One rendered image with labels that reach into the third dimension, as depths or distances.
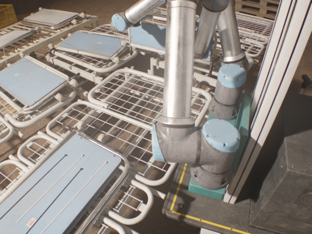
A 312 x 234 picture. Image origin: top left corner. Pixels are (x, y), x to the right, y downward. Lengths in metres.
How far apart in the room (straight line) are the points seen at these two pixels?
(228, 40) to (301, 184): 0.80
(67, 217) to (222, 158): 0.71
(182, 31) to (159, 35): 0.98
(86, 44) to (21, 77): 0.76
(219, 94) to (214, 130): 0.44
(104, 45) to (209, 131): 1.76
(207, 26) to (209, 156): 0.59
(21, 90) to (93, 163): 0.99
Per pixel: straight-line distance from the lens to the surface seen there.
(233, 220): 1.38
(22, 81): 2.10
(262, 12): 5.39
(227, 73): 1.25
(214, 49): 1.70
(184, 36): 0.86
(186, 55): 0.85
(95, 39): 2.58
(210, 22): 1.10
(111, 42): 2.46
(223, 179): 1.03
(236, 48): 1.37
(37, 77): 2.06
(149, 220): 1.66
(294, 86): 3.25
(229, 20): 1.32
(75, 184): 1.20
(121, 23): 1.39
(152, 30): 1.85
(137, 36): 1.95
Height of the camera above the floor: 1.53
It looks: 42 degrees down
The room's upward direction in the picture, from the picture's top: straight up
